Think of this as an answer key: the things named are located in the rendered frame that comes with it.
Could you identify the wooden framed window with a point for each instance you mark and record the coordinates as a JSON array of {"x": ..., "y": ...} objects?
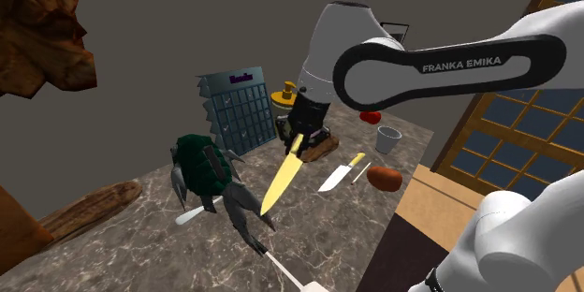
[{"x": 511, "y": 140}]

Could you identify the yellow blade knife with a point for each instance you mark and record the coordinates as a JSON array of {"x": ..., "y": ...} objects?
[{"x": 283, "y": 177}]

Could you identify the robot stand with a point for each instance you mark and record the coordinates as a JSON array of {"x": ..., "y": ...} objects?
[{"x": 401, "y": 254}]

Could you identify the dark green spiked creature figure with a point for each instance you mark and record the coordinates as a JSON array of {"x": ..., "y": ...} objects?
[{"x": 200, "y": 168}]

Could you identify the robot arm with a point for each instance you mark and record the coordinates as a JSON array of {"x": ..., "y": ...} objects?
[{"x": 502, "y": 241}]

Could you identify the red tomato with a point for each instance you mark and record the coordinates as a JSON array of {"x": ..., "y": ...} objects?
[{"x": 370, "y": 117}]

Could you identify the brown rock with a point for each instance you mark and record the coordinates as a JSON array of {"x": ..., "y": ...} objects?
[{"x": 36, "y": 31}]

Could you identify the grey cup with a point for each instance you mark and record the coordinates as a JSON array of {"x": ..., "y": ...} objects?
[{"x": 387, "y": 141}]

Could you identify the brown wooden log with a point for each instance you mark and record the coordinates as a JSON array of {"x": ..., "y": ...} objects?
[{"x": 86, "y": 211}]

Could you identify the yellow soap dispenser bottle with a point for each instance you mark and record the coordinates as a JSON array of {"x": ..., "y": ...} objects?
[{"x": 282, "y": 101}]

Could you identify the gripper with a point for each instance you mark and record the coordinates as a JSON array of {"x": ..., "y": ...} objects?
[{"x": 308, "y": 115}]

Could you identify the blue calendar board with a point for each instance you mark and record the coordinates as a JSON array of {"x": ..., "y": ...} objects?
[{"x": 242, "y": 113}]

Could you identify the thin white stick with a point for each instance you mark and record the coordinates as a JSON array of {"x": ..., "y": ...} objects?
[{"x": 361, "y": 174}]

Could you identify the orange-brown block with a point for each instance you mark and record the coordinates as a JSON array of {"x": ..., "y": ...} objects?
[{"x": 18, "y": 236}]

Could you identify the white spatula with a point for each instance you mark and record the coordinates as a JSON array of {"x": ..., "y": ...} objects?
[{"x": 287, "y": 275}]

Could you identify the red-brown potato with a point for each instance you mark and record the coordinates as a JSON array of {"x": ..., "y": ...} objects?
[{"x": 384, "y": 179}]

